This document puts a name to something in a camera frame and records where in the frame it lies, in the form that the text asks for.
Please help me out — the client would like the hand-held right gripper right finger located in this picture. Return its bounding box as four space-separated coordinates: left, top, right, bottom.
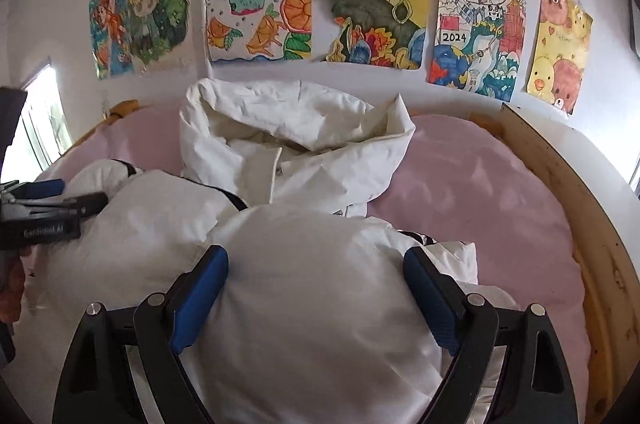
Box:
402 247 581 424

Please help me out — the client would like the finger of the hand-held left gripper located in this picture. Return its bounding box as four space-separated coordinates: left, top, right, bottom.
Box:
21 177 67 201
27 191 110 219

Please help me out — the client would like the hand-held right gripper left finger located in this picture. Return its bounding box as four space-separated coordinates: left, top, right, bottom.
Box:
52 245 229 424

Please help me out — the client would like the white down jacket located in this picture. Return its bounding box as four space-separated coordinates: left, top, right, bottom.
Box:
15 77 521 424

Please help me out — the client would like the person's left hand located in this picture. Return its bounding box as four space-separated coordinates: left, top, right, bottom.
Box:
0 254 26 327

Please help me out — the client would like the bright window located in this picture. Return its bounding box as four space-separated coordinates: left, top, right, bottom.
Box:
0 64 73 185

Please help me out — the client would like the swimming girl drawing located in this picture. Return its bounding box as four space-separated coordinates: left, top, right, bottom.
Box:
89 0 133 80

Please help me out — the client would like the blond character drawing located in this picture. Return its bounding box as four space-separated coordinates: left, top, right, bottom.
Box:
125 0 193 72

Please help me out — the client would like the orange juice drawing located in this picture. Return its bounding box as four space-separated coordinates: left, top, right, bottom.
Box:
205 0 316 64

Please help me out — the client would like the city landmarks drawing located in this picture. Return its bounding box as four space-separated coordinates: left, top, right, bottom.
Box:
426 0 530 102

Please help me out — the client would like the bears and chicks drawing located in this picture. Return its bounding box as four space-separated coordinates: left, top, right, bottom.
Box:
526 0 594 114

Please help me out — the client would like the wooden bed frame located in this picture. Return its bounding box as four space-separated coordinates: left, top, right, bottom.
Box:
75 99 640 424

